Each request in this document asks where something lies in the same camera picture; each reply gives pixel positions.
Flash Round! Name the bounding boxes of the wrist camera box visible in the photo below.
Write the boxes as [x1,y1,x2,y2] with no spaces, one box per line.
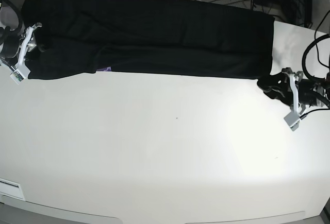
[284,111,301,131]
[10,68,30,85]

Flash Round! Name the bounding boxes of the white label plate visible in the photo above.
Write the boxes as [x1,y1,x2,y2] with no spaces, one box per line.
[0,178,25,201]

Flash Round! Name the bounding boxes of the black T-shirt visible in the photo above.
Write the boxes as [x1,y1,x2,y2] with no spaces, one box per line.
[21,0,274,80]

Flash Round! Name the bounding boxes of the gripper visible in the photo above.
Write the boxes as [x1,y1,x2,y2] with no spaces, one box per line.
[1,22,42,72]
[281,67,326,116]

